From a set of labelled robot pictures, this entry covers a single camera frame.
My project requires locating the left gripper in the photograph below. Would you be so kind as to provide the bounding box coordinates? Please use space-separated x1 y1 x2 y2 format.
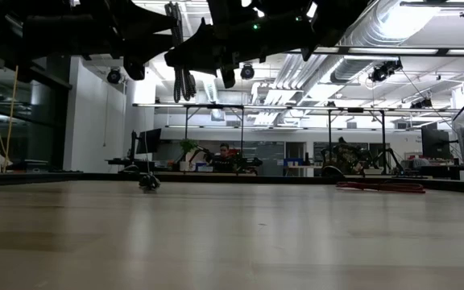
94 0 179 81

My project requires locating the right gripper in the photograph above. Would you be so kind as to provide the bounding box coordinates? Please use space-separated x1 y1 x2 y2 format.
164 0 317 89

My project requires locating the black USB-C cable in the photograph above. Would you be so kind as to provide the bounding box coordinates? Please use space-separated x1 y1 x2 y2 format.
138 172 162 192

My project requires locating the green potted plant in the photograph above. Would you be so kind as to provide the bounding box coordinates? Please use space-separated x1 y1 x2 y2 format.
178 139 200 172

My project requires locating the black computer monitor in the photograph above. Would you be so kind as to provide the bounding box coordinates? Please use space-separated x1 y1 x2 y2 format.
129 127 163 172
420 127 458 160

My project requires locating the person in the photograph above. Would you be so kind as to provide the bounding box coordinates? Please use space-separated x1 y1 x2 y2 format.
209 143 235 173
328 136 372 175

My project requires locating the background robot with green light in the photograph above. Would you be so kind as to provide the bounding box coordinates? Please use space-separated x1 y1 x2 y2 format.
193 144 264 175

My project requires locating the black metal rig frame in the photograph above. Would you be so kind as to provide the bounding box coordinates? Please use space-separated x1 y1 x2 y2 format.
288 105 433 175
133 102 245 174

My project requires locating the black metal table frame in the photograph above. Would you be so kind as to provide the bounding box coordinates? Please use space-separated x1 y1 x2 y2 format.
0 172 464 193

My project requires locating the silver ventilation duct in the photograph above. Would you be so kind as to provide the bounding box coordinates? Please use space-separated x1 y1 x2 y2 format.
330 0 438 84

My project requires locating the black ceiling camera rig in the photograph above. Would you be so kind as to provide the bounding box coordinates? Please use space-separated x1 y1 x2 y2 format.
367 58 404 84

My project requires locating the red USB-C cable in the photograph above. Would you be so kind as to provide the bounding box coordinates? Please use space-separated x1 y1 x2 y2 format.
335 180 426 194

